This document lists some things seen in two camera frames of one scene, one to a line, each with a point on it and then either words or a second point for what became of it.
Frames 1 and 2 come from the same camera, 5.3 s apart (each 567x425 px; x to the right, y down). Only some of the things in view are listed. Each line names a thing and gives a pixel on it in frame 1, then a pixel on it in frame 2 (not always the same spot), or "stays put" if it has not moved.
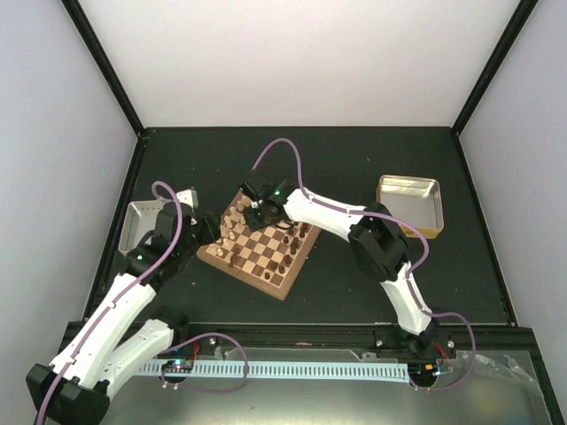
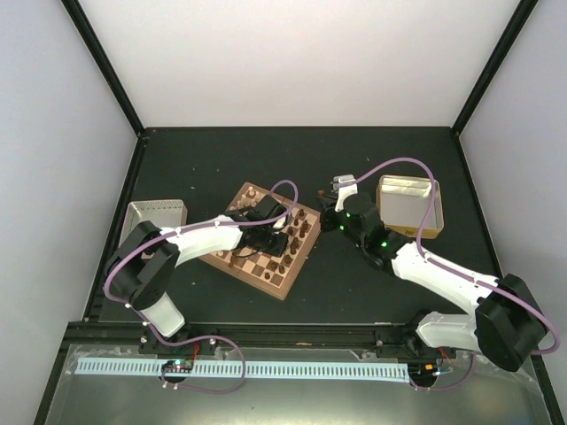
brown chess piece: x=272 y=266 stays put
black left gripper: x=211 y=228 to x=278 y=249
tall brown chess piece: x=234 y=252 stays put
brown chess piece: x=294 y=245 stays put
